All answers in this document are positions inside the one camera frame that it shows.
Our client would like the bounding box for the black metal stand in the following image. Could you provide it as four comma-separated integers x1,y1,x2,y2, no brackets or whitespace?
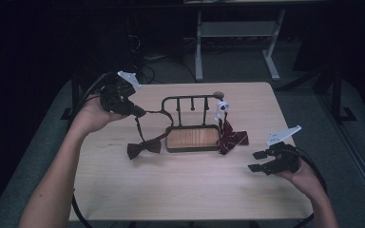
329,65,358,124
60,70,84,124

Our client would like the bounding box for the person's left hand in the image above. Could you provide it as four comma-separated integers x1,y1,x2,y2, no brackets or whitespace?
70,94,129,136

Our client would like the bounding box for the person's right hand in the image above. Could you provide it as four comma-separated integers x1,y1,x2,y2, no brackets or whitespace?
278,158,324,201

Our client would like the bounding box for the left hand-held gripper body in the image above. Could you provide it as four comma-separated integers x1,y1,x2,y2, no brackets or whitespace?
99,70,143,116

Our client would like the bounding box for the black rack with wooden base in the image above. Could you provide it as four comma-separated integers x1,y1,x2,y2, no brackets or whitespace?
160,93,226,154

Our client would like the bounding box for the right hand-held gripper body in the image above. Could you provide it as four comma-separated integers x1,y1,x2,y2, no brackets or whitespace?
264,124,302,176

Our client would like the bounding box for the tangle of floor cables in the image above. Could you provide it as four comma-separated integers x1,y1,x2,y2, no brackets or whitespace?
125,32,198,86

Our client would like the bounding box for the grey metal table frame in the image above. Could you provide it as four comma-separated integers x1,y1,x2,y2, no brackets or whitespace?
194,9,287,83

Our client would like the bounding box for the red striped bow tie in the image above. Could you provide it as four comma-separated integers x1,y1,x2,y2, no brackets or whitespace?
214,100,250,156

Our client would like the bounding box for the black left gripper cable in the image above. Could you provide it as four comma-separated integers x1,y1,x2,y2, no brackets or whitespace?
66,71,116,228

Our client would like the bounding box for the dark brown bow tie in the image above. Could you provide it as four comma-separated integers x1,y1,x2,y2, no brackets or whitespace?
126,109,175,162

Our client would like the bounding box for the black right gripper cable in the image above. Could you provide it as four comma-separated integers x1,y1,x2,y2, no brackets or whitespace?
293,145,328,228

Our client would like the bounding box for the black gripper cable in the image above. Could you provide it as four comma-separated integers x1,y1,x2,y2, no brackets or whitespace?
66,71,116,228
293,145,328,228

